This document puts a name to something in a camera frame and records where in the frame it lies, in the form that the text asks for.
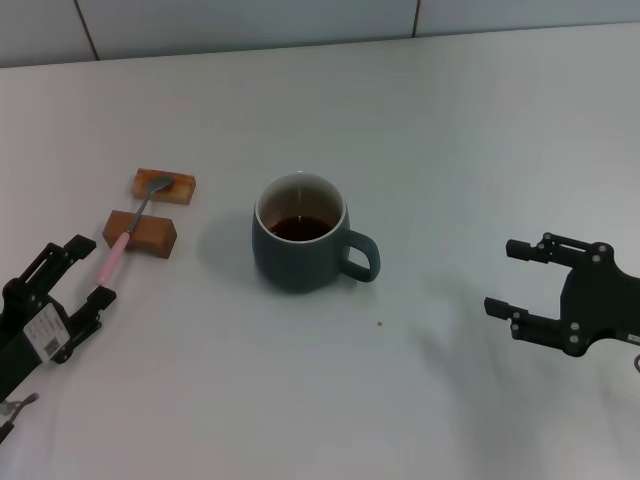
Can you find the dark coffee liquid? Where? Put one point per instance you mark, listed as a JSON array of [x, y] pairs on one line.
[[300, 228]]

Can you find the grey ceramic cup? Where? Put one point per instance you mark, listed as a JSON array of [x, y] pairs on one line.
[[290, 265]]

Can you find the brown wooden block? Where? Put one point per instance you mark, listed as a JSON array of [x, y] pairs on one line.
[[156, 238]]

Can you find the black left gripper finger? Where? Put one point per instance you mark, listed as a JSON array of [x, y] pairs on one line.
[[60, 255], [92, 315]]

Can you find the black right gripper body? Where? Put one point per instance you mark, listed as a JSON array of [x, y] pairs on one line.
[[595, 305]]

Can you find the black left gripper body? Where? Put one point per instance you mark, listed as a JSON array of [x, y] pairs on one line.
[[25, 340]]

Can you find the light wooden block orange stain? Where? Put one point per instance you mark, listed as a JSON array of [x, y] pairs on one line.
[[181, 193]]

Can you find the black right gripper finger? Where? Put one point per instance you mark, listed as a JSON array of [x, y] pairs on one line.
[[555, 250], [540, 327]]

